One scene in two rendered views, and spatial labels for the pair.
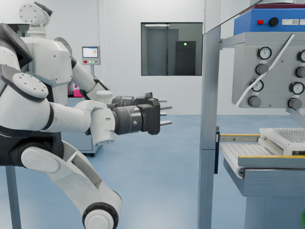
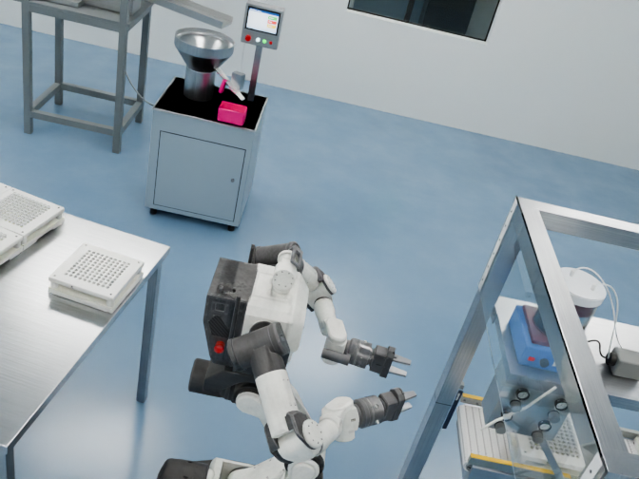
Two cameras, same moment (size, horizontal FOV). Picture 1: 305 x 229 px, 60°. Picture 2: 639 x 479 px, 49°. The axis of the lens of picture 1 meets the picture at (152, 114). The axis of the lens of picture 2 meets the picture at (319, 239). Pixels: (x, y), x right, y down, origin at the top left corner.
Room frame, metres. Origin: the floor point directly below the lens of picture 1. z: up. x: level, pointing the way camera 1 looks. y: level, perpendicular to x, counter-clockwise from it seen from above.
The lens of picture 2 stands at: (-0.69, 0.47, 2.55)
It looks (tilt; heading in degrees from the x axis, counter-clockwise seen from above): 33 degrees down; 356
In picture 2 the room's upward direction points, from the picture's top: 14 degrees clockwise
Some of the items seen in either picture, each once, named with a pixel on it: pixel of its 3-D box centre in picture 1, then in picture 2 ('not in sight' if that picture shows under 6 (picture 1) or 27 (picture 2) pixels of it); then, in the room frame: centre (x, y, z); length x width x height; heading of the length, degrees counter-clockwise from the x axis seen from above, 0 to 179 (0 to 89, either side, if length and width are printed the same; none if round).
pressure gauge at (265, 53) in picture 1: (264, 53); not in sight; (0.81, -0.33, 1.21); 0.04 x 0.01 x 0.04; 89
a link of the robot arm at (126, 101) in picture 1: (137, 107); (374, 357); (1.07, 0.06, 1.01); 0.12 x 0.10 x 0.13; 81
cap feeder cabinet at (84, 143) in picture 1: (75, 123); (205, 155); (3.42, 1.02, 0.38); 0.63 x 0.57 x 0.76; 89
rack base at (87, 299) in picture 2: not in sight; (97, 281); (1.32, 1.07, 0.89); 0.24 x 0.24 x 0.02; 80
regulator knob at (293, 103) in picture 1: (295, 102); not in sight; (0.80, -0.44, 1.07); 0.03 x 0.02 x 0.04; 89
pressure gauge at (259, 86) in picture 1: (256, 85); not in sight; (0.81, -0.32, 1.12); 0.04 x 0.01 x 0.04; 89
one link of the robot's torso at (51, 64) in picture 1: (24, 76); (255, 317); (1.00, 0.48, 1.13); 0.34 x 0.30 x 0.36; 179
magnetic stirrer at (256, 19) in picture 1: (271, 22); not in sight; (0.95, -0.41, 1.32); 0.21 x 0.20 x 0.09; 179
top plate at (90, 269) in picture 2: not in sight; (98, 271); (1.32, 1.07, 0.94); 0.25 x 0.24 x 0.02; 170
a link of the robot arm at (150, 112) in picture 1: (140, 118); (381, 408); (0.85, 0.04, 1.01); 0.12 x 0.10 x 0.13; 121
